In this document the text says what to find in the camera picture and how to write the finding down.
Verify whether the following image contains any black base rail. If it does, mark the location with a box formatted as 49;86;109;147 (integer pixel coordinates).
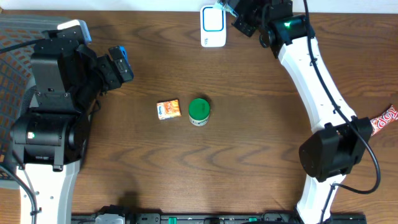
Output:
71;204;368;224

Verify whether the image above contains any white barcode scanner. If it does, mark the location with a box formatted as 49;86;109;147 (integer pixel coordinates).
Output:
200;5;226;48

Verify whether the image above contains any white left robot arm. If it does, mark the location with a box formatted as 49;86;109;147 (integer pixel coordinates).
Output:
10;37;134;223

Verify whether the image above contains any grey plastic basket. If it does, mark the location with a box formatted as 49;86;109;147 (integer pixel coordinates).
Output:
1;14;70;172

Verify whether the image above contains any orange red snack bag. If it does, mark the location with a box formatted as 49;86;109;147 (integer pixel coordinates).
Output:
370;105;397;136

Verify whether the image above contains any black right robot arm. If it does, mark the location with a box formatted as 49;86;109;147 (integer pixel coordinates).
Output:
219;0;373;223

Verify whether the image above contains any light green wet wipes pack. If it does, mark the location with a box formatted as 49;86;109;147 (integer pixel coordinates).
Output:
213;0;238;17

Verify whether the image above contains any green lid white jar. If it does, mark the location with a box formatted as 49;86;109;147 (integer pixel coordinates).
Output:
188;98;210;126

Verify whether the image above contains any orange tissue pack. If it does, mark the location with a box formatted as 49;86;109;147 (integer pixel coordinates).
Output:
156;100;182;120

